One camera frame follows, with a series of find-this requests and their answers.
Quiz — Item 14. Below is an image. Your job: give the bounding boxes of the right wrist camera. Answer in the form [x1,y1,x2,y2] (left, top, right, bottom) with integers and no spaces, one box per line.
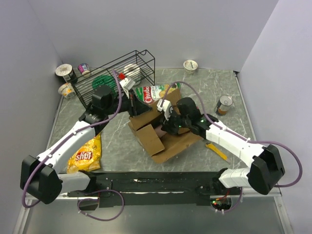
[157,99,173,120]

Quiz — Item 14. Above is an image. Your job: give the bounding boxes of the brown cardboard express box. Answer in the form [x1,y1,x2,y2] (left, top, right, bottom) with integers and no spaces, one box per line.
[128,84,201,163]

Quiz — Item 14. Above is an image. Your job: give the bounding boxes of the orange white yogurt cup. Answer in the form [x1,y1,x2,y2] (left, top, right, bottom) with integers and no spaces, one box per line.
[58,83,76,99]

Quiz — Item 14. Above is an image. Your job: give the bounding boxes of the green round lid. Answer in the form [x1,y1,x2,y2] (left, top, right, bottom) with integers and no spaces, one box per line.
[92,75,116,90]

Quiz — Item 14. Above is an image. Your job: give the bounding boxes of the white yogurt cup back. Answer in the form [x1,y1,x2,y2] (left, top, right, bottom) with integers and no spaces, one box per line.
[183,59,198,74]

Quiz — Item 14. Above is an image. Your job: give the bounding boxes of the green Chuba cassava chips bag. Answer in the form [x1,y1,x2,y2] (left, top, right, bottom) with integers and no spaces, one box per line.
[135,83,180,105]

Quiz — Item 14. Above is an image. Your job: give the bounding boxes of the black wire rack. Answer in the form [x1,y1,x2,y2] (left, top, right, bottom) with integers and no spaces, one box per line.
[73,50,156,107]

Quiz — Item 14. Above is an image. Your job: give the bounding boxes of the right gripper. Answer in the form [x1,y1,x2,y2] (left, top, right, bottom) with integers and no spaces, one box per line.
[160,108,191,136]

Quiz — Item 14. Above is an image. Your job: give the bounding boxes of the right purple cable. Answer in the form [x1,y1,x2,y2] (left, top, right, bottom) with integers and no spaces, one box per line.
[162,81,303,213]

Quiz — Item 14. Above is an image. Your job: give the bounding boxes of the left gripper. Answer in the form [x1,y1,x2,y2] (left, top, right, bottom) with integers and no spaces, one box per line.
[104,88,152,117]

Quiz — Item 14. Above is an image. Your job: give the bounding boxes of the black yogurt cup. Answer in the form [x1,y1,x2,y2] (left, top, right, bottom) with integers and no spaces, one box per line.
[55,64,78,84]

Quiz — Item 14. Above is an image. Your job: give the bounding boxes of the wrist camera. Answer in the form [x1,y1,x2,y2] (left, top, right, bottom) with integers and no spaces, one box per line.
[157,99,173,120]
[118,73,136,95]

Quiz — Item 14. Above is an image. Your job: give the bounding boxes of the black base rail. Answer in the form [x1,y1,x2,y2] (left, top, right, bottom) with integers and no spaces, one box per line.
[68,172,240,208]

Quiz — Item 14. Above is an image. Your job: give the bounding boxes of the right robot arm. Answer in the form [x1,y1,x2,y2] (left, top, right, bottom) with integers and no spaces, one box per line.
[157,97,285,195]

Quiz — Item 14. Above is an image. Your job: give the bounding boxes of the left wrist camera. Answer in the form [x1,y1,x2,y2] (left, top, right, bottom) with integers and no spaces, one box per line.
[118,73,136,95]

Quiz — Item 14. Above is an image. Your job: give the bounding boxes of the yellow utility knife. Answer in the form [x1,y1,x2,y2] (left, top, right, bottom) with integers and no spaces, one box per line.
[205,143,228,161]

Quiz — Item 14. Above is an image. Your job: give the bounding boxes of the brown tin can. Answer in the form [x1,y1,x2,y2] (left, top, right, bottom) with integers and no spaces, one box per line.
[214,95,233,116]

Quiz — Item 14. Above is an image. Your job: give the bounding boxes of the purple cable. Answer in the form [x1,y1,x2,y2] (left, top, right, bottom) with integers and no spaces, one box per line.
[162,81,303,213]
[21,69,126,208]

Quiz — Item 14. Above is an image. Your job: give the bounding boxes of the purple yogurt cup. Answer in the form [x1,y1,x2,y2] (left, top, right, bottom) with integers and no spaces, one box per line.
[78,63,91,77]

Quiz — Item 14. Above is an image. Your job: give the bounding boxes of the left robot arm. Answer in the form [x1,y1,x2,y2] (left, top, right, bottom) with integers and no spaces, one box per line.
[20,85,152,204]

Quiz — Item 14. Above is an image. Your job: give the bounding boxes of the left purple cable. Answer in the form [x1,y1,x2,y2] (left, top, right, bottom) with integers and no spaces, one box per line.
[21,69,126,208]

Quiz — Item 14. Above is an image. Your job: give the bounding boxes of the white tape roll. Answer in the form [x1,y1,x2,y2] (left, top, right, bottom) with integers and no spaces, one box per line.
[123,63,142,86]

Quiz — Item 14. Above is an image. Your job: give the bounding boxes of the yellow Lays chips bag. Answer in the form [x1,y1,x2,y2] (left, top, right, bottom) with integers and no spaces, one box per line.
[67,134,101,174]

